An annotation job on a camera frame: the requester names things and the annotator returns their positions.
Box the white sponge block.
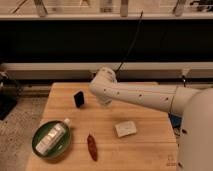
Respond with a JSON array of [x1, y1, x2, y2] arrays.
[[115, 121, 137, 137]]

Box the white plastic bottle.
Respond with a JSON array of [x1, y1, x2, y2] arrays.
[[35, 117, 72, 156]]

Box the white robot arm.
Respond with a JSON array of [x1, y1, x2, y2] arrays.
[[89, 67, 213, 171]]

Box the green round plate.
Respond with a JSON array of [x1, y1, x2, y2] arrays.
[[31, 120, 73, 160]]

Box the black eraser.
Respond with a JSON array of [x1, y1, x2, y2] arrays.
[[74, 91, 84, 108]]

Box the blue connector plug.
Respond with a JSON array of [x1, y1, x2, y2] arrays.
[[169, 114, 182, 128]]

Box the black hanging cable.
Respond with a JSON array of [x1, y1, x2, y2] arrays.
[[114, 10, 145, 74]]

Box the black equipment at left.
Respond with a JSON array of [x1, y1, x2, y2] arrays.
[[0, 71, 21, 120]]

